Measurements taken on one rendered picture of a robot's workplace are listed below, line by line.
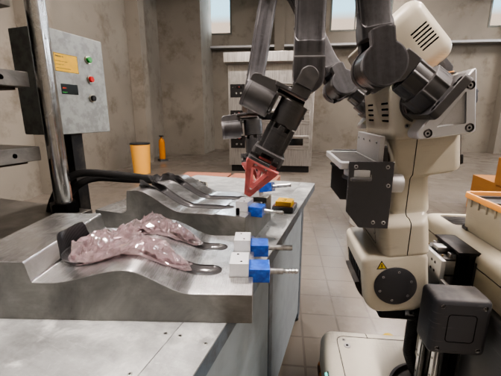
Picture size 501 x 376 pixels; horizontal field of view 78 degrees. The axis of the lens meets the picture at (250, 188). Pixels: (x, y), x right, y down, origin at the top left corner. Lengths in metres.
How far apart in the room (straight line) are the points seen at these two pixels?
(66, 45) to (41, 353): 1.20
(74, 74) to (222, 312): 1.23
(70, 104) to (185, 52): 8.14
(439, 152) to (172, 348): 0.70
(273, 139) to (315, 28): 0.21
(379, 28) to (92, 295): 0.66
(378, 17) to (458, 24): 11.11
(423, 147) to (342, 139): 9.73
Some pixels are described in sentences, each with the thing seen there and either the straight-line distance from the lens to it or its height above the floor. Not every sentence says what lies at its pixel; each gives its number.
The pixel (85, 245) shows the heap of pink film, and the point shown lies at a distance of 0.70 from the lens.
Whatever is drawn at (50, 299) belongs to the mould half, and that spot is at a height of 0.84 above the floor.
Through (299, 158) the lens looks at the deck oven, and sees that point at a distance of 6.31.
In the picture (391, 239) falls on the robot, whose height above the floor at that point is 0.85.
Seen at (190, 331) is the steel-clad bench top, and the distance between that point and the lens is 0.57.
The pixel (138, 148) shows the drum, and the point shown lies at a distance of 6.33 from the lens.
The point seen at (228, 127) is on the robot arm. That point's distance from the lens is 0.95.
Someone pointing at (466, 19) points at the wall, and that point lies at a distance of 11.85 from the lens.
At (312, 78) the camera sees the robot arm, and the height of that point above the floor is 1.21.
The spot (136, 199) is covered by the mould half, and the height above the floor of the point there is 0.91.
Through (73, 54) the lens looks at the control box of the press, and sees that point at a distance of 1.56.
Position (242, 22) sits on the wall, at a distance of 10.79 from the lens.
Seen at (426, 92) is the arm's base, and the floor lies 1.19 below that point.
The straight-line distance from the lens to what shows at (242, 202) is 0.84.
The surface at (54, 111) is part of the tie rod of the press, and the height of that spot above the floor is 1.16.
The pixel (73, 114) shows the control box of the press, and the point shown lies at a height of 1.15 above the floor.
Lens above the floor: 1.15
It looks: 13 degrees down
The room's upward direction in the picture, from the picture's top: straight up
